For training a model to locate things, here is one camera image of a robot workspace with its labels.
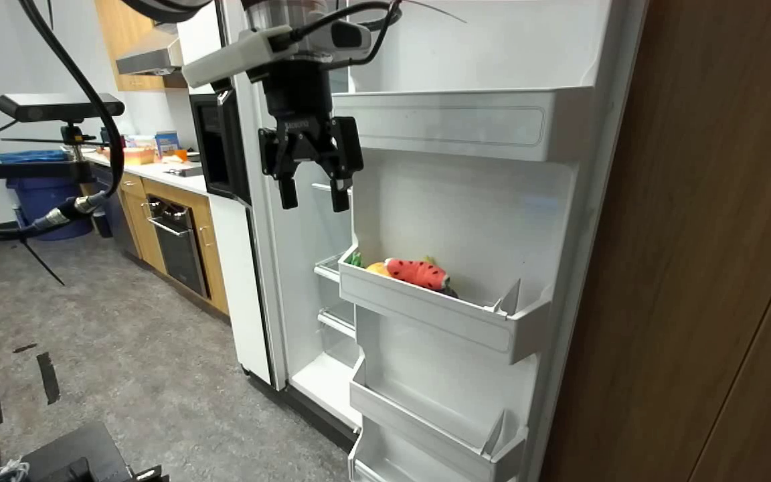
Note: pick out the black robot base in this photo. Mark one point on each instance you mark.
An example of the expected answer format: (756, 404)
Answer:
(87, 453)

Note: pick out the white door rack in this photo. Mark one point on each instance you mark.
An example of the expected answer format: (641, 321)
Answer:
(483, 448)
(382, 456)
(505, 337)
(537, 126)

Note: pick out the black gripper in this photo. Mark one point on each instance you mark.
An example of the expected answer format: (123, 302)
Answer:
(305, 129)

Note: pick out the black built-in oven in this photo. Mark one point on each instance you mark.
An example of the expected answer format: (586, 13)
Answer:
(178, 243)

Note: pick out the black camera on stand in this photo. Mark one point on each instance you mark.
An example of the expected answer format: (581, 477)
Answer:
(68, 109)

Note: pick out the red watermelon plushy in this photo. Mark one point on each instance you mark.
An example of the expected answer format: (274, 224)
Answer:
(419, 272)

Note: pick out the white refrigerator door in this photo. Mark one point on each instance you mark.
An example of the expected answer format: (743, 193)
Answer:
(505, 231)

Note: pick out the white upper door rack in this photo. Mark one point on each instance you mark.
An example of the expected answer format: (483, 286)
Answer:
(537, 126)

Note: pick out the white bottom door rack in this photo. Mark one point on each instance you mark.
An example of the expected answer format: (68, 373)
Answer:
(382, 456)

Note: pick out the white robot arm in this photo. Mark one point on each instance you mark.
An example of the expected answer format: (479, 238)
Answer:
(293, 58)

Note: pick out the white middle door rack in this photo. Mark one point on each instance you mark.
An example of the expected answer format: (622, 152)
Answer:
(505, 337)

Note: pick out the white lower door rack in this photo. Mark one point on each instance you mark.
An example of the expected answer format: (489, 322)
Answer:
(483, 448)

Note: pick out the brown wooden panel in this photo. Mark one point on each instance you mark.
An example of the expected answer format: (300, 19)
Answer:
(671, 362)

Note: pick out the blue recycling bin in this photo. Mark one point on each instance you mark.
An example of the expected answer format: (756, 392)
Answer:
(39, 193)

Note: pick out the yellow banana plushy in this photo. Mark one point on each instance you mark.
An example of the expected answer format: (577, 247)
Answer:
(379, 268)

